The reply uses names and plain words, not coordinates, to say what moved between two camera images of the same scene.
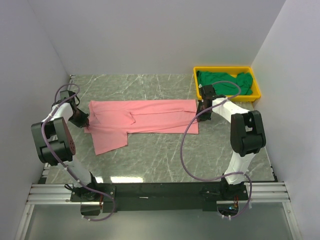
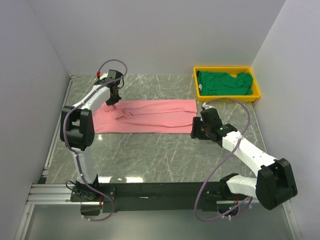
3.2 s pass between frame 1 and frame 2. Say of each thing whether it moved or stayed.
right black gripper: moved
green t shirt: stayed
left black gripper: moved
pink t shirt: moved
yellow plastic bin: stayed
